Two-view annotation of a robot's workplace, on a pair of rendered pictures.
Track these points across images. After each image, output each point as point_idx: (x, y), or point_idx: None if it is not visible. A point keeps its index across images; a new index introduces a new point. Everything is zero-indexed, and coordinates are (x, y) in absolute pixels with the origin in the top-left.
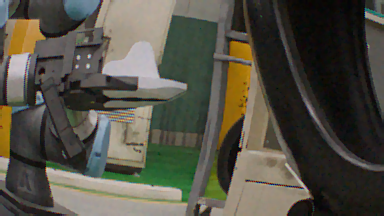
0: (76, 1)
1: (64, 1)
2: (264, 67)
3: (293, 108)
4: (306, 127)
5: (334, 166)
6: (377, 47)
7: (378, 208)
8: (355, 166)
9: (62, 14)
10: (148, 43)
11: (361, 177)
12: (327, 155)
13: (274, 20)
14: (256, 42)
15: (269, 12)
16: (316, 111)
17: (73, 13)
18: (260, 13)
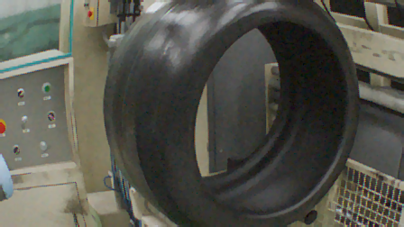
0: (12, 190)
1: (5, 193)
2: (188, 205)
3: (215, 215)
4: (227, 219)
5: (253, 224)
6: (31, 87)
7: (288, 225)
8: (270, 218)
9: (3, 200)
10: (157, 226)
11: (276, 220)
12: (247, 222)
13: (197, 177)
14: (181, 195)
15: (192, 173)
16: (229, 209)
17: (9, 197)
18: (183, 177)
